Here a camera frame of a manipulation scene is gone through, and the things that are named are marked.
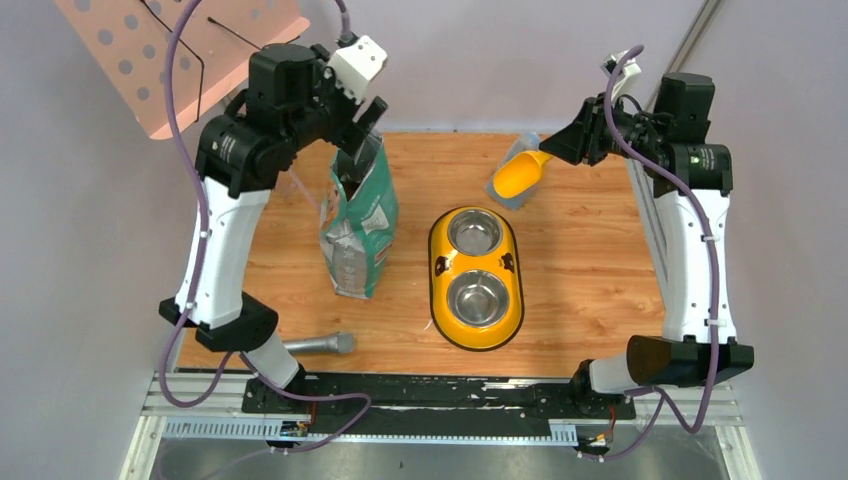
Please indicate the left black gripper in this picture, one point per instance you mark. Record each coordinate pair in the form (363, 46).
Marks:
(354, 126)

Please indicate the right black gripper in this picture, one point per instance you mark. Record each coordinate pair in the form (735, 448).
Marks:
(581, 140)

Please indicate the yellow plastic scoop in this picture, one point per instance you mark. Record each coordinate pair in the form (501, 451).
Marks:
(520, 173)

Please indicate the green pet food bag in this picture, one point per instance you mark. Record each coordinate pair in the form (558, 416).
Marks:
(358, 218)

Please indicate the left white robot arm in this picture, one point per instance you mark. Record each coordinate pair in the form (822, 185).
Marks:
(295, 96)

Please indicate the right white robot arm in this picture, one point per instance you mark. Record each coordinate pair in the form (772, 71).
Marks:
(692, 182)

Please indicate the clear plastic container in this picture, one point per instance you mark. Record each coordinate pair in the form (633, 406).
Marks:
(526, 141)

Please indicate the yellow double bowl feeder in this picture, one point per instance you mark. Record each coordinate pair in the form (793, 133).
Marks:
(475, 285)

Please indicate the grey microphone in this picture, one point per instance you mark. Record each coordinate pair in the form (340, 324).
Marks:
(335, 343)

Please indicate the pink music stand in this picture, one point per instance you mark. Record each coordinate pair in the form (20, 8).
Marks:
(130, 41)

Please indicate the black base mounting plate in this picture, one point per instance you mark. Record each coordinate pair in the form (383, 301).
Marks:
(546, 398)

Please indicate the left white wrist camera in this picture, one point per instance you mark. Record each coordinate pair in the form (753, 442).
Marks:
(356, 66)

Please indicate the aluminium frame rail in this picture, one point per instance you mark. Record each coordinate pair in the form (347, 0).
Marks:
(291, 423)

